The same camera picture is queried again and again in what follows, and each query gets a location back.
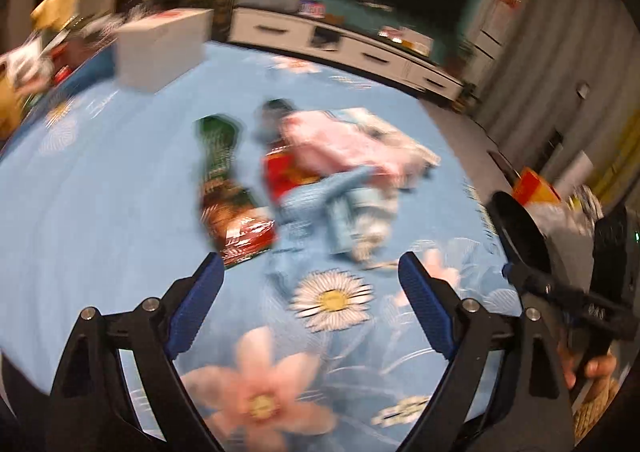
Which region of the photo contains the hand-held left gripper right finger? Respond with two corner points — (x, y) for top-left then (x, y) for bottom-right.
(397, 252), (576, 452)

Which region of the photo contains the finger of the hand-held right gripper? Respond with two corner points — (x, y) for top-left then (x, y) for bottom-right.
(503, 262), (569, 321)
(489, 191), (554, 279)

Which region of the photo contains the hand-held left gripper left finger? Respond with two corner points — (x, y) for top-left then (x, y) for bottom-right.
(46, 252), (226, 452)

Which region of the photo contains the green snack wrapper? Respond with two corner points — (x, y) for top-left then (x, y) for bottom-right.
(194, 115), (277, 268)

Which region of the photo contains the light blue packet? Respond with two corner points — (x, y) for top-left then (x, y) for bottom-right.
(277, 167), (373, 243)

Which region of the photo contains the red snack packet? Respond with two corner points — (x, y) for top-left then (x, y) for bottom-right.
(262, 145), (321, 205)

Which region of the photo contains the pink plastic wrapper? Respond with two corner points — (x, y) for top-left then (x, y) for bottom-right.
(280, 110), (441, 183)

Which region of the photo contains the white plastic box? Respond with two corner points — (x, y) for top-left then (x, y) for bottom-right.
(112, 7), (213, 94)

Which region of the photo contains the person's right hand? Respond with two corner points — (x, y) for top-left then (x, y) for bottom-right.
(560, 342), (619, 389)

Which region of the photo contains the orange cardboard box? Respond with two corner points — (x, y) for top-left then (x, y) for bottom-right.
(512, 168), (562, 205)

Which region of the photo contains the blue floral tablecloth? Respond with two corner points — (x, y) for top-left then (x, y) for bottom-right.
(0, 40), (521, 438)

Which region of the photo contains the red packet on cabinet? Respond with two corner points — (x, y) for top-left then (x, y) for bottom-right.
(379, 26), (412, 46)

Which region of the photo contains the white tv cabinet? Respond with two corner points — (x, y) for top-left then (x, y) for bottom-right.
(227, 6), (465, 107)

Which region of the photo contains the yellow bag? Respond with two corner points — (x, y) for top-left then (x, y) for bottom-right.
(31, 0), (81, 30)

